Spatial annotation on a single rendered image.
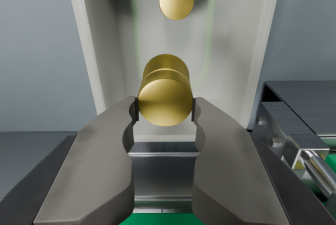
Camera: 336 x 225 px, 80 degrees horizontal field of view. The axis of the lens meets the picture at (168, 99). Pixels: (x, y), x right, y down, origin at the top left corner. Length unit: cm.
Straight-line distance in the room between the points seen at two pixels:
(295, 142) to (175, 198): 15
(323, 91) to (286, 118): 10
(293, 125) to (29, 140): 38
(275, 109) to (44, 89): 33
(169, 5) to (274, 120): 16
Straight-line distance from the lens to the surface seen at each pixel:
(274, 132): 24
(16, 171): 36
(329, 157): 25
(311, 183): 29
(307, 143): 21
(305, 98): 30
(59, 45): 33
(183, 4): 22
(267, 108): 26
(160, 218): 28
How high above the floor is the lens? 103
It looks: 60 degrees down
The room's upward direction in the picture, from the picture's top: 179 degrees counter-clockwise
